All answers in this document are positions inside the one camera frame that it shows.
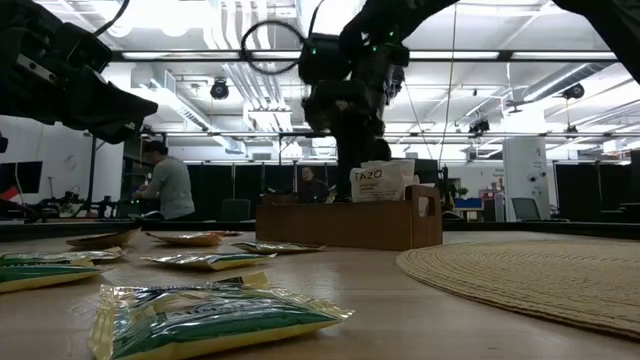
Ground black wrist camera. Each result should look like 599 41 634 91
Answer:
63 30 114 76
298 32 352 85

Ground black partition screen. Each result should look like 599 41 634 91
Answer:
169 163 359 223
554 162 604 224

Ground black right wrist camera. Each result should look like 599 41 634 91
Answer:
298 32 352 85

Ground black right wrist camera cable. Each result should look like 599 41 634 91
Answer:
239 0 326 77

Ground round woven straw placemat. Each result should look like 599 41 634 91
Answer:
396 239 640 344

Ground wooden compartment tea box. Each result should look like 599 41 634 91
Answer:
255 184 444 252

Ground grey office chair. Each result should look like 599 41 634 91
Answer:
510 197 544 223

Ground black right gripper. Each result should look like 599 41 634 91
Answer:
301 43 411 199

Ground person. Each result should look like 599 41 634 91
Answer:
132 140 197 221
297 167 331 204

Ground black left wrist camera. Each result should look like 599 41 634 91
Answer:
63 30 114 76

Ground white Tazo tea packet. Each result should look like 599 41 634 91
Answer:
362 158 417 189
349 162 407 204

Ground black computer monitor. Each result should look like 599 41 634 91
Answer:
414 158 441 186
0 160 44 195

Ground white pillar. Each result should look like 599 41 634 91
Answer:
502 137 551 223

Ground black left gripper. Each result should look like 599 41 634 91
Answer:
0 0 159 145

